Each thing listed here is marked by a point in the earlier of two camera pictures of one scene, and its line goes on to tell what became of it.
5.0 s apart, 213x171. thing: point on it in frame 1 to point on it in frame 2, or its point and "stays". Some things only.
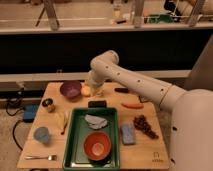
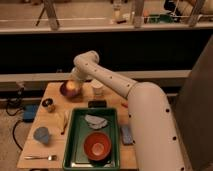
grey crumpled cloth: [95, 122] stays
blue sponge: [128, 134] stays
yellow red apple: [85, 90] to [70, 84]
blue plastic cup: [41, 134] stays
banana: [63, 120] stays
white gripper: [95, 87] to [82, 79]
